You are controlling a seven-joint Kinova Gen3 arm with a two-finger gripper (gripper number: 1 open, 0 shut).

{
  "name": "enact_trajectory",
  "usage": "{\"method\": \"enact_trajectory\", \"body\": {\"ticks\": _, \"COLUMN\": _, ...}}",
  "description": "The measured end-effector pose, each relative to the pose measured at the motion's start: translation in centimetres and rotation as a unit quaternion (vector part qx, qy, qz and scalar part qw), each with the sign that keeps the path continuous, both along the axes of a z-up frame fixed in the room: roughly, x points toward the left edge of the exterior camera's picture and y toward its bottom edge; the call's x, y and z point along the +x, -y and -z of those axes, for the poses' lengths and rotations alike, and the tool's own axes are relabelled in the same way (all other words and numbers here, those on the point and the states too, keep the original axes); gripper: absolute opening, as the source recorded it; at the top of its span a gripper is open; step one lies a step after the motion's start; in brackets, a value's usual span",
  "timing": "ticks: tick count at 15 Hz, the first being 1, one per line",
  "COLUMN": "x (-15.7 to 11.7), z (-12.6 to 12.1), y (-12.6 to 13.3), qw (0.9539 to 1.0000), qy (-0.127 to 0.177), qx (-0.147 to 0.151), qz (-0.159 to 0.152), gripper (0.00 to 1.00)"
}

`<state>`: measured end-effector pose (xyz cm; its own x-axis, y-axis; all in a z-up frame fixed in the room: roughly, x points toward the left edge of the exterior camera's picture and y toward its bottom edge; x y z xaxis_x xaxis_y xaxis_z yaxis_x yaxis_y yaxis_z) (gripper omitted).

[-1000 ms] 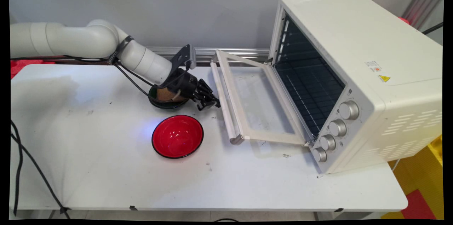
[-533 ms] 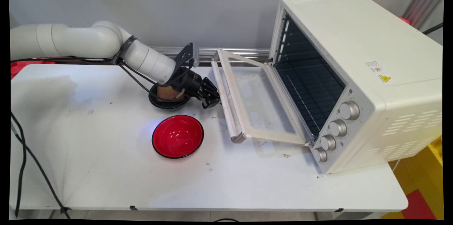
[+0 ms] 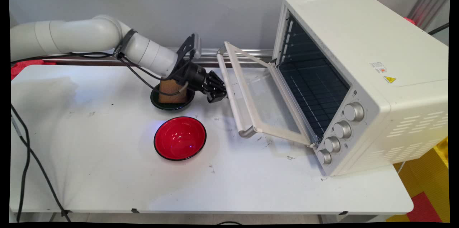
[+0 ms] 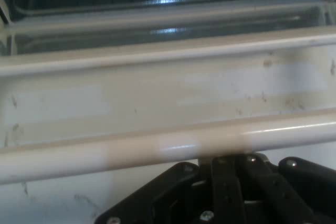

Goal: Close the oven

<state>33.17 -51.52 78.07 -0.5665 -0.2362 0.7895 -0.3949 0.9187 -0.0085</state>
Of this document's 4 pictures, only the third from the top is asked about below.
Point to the yellow warning sticker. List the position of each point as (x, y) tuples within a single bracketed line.
[(389, 80)]

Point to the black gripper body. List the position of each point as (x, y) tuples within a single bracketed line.
[(195, 75)]

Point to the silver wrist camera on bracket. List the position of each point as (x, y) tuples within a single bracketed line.
[(190, 46)]

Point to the red bowl with black rim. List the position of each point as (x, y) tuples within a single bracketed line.
[(180, 138)]

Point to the white label sticker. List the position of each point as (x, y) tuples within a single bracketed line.
[(378, 67)]

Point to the brown bread slice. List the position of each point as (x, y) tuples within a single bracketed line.
[(168, 93)]

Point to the aluminium post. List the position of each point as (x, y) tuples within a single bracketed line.
[(430, 0)]

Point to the small red object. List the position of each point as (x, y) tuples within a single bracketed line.
[(409, 21)]

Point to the red cloth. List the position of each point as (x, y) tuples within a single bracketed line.
[(21, 67)]

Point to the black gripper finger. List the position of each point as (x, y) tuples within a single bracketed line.
[(216, 96), (216, 79)]

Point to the large silver oven knob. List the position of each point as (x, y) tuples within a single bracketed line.
[(354, 111)]

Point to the white toaster oven body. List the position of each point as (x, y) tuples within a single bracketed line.
[(376, 41)]

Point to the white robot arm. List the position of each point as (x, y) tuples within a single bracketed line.
[(89, 36)]

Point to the white glass oven door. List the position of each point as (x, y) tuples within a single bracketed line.
[(251, 91)]

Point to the dark green plate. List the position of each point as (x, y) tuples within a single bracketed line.
[(172, 106)]

